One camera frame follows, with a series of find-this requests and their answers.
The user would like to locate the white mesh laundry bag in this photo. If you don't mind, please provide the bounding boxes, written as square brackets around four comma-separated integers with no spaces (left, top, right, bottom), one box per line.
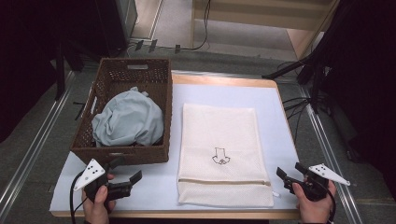
[177,102,281,209]

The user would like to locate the black floor cables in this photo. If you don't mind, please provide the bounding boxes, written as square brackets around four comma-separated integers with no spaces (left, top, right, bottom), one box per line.
[281,96,313,145]

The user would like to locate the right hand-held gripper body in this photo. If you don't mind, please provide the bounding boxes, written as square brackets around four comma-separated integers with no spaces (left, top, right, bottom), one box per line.
[283,163,351,202]

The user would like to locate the white table mat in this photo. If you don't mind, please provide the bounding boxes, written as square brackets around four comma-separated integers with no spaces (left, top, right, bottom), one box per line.
[49,83,314,213]

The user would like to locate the left hand-held gripper black cable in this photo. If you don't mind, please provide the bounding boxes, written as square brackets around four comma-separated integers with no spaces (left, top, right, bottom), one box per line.
[69,170,89,224]

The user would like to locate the black metal stand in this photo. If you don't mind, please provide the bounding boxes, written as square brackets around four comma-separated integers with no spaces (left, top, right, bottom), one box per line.
[54,40,85,101]

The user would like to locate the metal floor rail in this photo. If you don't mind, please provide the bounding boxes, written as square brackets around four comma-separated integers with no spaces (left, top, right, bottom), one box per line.
[298,83,364,224]
[0,70,77,206]

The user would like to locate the hand-held gripper black cable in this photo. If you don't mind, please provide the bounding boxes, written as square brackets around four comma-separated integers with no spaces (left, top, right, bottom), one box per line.
[69,170,89,224]
[321,183,337,223]

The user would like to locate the right hand-held gripper black cable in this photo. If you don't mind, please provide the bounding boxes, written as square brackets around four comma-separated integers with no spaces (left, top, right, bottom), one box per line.
[321,183,337,223]

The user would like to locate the thin black strip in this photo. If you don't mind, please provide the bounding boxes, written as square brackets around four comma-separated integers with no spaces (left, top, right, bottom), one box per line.
[72,100,87,121]

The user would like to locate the black tripod stand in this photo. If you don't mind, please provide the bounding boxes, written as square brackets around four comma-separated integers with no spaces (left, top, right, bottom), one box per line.
[261,46,332,115]

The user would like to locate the thin black hanging cable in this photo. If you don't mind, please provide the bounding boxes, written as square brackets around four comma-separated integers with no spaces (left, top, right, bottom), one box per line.
[155,0,213,52]

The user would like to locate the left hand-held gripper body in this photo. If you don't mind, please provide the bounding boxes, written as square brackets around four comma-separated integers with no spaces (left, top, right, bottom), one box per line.
[73,158,134,202]

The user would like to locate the person's right hand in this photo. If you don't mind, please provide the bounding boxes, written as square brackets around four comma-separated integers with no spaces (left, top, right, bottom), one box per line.
[292,181,337,224]

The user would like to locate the light blue garment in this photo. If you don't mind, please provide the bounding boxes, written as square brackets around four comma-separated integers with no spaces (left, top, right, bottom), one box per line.
[92,86,165,147]

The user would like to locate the black cabinet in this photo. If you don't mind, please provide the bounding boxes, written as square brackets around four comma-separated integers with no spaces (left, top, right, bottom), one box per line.
[92,0,138,58]

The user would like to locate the dark curtain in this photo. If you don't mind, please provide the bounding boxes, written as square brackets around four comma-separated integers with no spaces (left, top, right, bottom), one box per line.
[323,0,396,202]
[0,0,64,144]

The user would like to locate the person's left hand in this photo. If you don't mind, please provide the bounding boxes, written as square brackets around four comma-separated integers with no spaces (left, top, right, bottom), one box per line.
[81,173,117,224]

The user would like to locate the light wooden shelf unit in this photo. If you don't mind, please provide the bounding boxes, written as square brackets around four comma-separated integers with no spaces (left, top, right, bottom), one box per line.
[190,0,340,61]

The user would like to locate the brown wicker basket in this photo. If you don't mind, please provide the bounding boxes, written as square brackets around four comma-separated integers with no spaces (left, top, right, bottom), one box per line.
[69,57,174,167]

